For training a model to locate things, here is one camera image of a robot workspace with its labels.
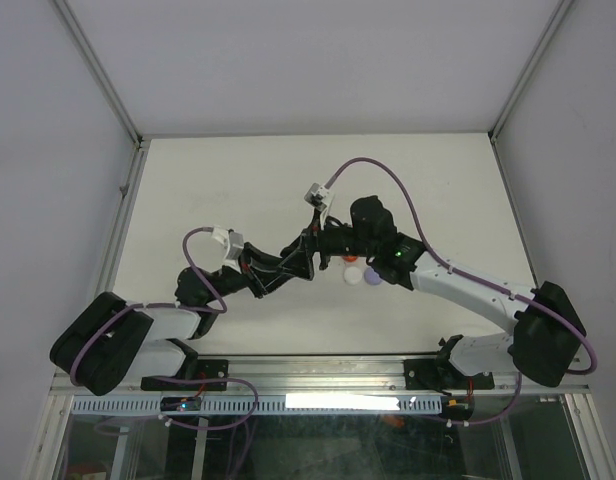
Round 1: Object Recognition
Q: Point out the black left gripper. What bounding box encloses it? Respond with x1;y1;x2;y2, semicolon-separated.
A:
202;242;288;304

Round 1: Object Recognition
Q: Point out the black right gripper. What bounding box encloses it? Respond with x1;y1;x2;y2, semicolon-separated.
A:
276;208;377;281

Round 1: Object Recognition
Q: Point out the white earbud charging case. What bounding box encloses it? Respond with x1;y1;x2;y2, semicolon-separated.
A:
343;266;364;286

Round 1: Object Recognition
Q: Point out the purple earbud charging case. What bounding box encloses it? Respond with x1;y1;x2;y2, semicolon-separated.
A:
363;266;383;286

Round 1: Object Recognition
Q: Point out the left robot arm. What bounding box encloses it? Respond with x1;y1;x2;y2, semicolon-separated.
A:
49;239;314;396

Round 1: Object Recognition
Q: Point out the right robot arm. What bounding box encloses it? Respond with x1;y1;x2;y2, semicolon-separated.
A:
281;196;586;388

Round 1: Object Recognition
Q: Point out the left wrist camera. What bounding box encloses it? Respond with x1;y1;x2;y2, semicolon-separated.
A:
211;226;245;273

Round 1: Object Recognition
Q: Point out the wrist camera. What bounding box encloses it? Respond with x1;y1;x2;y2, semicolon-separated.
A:
304;183;335;229
211;226;245;273

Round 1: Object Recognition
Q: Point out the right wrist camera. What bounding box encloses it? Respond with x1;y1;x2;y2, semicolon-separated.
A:
304;183;335;229

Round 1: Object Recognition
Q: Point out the aluminium mounting rail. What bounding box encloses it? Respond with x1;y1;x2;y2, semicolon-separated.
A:
50;354;590;396

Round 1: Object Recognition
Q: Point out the white slotted cable duct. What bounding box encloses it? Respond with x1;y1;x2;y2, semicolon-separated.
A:
72;393;442;417

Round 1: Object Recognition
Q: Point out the aluminium enclosure frame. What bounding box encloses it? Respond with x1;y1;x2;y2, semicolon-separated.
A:
17;0;616;480

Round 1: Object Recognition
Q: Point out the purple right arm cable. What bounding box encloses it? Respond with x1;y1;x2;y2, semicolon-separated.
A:
327;157;599;375

